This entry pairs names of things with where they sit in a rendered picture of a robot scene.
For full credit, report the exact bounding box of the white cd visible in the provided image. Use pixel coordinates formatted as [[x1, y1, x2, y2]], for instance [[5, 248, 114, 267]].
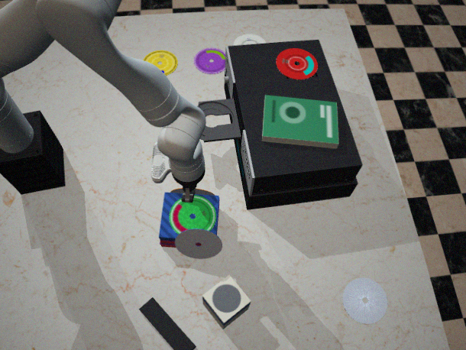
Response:
[[233, 34, 266, 46]]

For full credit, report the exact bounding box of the purple cd with green arc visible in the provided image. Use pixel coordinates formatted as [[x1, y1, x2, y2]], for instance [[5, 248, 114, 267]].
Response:
[[194, 48, 225, 74]]

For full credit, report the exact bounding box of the black rectangular bar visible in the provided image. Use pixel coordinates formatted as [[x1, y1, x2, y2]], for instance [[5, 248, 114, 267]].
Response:
[[139, 297, 196, 350]]

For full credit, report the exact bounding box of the silver cd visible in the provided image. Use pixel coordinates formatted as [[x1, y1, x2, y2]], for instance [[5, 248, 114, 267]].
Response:
[[342, 278, 387, 324]]

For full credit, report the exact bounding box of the red disc with centre hole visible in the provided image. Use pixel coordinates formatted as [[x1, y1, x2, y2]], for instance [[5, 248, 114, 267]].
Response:
[[276, 48, 318, 79]]

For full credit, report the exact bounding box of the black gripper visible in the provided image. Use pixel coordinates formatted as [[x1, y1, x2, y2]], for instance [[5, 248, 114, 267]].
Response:
[[172, 169, 205, 203]]

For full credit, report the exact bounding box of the yellow cd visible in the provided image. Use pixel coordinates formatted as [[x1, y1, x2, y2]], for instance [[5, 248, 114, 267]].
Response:
[[143, 50, 178, 76]]

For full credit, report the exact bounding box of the green cd with red label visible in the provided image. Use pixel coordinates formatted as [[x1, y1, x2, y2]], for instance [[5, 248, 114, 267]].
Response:
[[169, 195, 216, 234]]

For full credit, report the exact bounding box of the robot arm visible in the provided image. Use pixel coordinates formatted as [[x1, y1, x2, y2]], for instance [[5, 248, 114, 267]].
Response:
[[0, 0, 206, 183]]

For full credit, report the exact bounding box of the grey disc with centre hole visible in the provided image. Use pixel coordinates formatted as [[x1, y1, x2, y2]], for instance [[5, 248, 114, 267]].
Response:
[[175, 228, 222, 259]]

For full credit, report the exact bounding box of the orange cd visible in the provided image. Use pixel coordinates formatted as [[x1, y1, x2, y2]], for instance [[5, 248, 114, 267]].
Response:
[[170, 188, 215, 196]]

